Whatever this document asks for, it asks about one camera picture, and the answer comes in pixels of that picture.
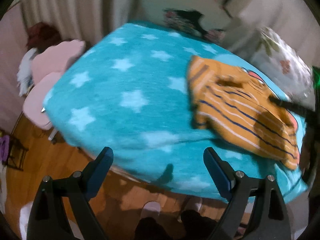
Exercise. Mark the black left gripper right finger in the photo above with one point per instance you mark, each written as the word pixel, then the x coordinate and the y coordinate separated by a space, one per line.
pixel 269 218

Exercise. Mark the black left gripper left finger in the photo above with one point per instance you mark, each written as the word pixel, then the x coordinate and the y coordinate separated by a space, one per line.
pixel 48 218

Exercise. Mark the mustard striped small sweater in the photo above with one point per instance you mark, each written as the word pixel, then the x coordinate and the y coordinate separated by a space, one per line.
pixel 235 104

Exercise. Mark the pink slipper right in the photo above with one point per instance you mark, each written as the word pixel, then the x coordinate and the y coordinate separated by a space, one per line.
pixel 190 203

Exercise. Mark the pink slipper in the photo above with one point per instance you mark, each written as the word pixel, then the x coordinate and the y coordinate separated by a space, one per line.
pixel 151 210
pixel 190 203

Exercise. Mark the pink slipper left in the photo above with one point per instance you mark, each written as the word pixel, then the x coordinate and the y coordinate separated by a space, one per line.
pixel 151 210

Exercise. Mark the white floral pillow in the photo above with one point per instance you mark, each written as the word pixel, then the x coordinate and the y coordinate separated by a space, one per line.
pixel 281 64

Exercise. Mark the turquoise star cartoon blanket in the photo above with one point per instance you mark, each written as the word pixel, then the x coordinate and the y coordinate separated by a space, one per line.
pixel 129 92

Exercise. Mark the pink cloud chair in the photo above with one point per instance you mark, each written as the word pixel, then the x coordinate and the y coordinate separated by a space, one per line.
pixel 47 68

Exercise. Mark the dark red cloth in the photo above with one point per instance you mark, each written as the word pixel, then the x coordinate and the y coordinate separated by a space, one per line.
pixel 42 36

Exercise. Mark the cream pillow with black print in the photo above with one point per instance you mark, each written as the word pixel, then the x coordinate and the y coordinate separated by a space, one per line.
pixel 206 19

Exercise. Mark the beige curtain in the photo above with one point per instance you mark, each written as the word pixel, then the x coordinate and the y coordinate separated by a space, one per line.
pixel 88 20

